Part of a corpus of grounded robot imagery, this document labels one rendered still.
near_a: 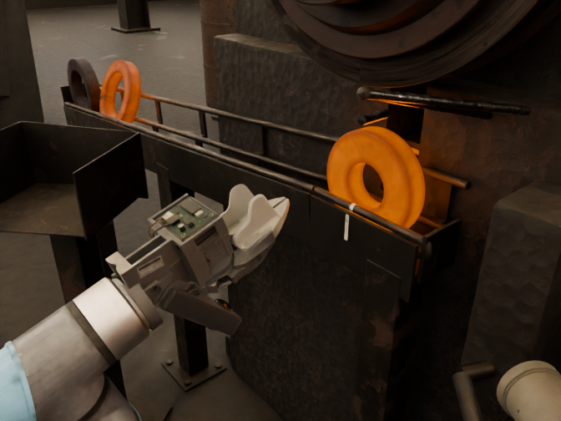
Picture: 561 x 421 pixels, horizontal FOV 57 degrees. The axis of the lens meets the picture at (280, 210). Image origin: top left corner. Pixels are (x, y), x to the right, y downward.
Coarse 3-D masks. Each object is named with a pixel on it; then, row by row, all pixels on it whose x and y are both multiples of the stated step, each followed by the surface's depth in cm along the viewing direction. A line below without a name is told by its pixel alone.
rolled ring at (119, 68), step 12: (120, 60) 135; (108, 72) 140; (120, 72) 134; (132, 72) 132; (108, 84) 141; (132, 84) 131; (108, 96) 142; (132, 96) 131; (108, 108) 142; (120, 108) 133; (132, 108) 132; (108, 120) 139; (132, 120) 134
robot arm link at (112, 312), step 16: (96, 288) 50; (112, 288) 50; (80, 304) 49; (96, 304) 49; (112, 304) 49; (128, 304) 49; (96, 320) 48; (112, 320) 49; (128, 320) 49; (144, 320) 51; (112, 336) 48; (128, 336) 49; (144, 336) 51; (112, 352) 49; (128, 352) 51
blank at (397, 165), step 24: (336, 144) 73; (360, 144) 70; (384, 144) 66; (336, 168) 75; (360, 168) 74; (384, 168) 67; (408, 168) 65; (336, 192) 76; (360, 192) 75; (384, 192) 69; (408, 192) 65; (360, 216) 74; (384, 216) 70; (408, 216) 67
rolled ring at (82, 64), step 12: (72, 60) 146; (84, 60) 145; (72, 72) 150; (84, 72) 142; (72, 84) 153; (84, 84) 144; (96, 84) 143; (72, 96) 156; (84, 96) 156; (96, 96) 144; (96, 108) 145
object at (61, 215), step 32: (32, 128) 103; (64, 128) 101; (96, 128) 99; (0, 160) 99; (32, 160) 106; (64, 160) 104; (96, 160) 85; (128, 160) 94; (0, 192) 100; (32, 192) 104; (64, 192) 103; (96, 192) 86; (128, 192) 95; (0, 224) 92; (32, 224) 90; (64, 224) 89; (96, 224) 87; (64, 256) 98; (96, 256) 102; (64, 288) 102; (160, 416) 127
